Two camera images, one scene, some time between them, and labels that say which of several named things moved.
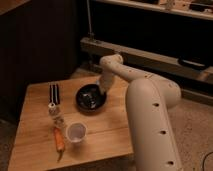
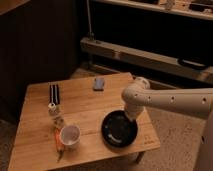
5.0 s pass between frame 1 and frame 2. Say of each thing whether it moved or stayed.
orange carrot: stayed
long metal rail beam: stayed
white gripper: moved
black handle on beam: stayed
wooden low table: stayed
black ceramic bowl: moved
